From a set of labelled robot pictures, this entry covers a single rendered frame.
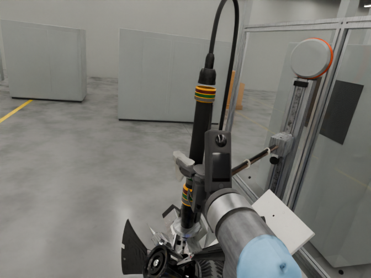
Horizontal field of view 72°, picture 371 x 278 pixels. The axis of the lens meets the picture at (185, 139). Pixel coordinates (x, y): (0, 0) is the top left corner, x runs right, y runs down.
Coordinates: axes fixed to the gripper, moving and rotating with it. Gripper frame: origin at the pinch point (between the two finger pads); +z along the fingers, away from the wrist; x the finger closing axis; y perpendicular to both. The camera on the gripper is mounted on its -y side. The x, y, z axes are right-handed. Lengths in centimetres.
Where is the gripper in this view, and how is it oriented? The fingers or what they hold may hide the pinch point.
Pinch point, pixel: (194, 150)
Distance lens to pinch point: 60.8
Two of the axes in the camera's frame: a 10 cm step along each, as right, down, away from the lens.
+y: -1.1, 9.3, 3.5
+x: 9.6, 0.1, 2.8
